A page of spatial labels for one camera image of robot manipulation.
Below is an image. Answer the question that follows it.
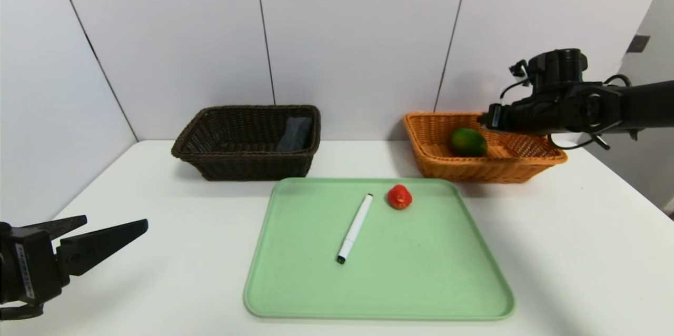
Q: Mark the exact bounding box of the dark brown wicker basket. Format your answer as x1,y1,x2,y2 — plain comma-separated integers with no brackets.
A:
172,105,322,181

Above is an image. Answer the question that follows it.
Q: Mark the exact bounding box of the small red strawberry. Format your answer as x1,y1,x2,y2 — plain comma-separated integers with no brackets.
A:
388,184,413,210

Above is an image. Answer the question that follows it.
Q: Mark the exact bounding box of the grey sock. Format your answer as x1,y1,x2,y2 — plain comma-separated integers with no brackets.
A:
276,116,314,153

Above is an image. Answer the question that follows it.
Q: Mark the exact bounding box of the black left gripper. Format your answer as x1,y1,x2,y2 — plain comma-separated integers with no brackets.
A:
0,214,148,307

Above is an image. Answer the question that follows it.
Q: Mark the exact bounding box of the orange wicker basket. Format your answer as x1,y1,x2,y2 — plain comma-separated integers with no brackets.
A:
404,112,568,184

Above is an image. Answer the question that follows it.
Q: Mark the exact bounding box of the light green plastic tray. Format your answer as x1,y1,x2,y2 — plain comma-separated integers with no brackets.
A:
244,177,516,322

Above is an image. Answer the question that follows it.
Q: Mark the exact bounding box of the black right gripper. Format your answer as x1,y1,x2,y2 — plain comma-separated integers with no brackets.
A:
477,101,540,132

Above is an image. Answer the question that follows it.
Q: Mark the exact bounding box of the white marker pen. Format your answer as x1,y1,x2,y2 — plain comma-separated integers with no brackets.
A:
337,194,374,265

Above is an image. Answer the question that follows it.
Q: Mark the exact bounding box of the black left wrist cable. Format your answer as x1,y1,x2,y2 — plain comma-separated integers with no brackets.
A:
0,302,45,321

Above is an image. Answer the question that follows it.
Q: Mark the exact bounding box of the green citrus fruit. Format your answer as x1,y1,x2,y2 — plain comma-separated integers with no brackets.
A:
449,127,488,158

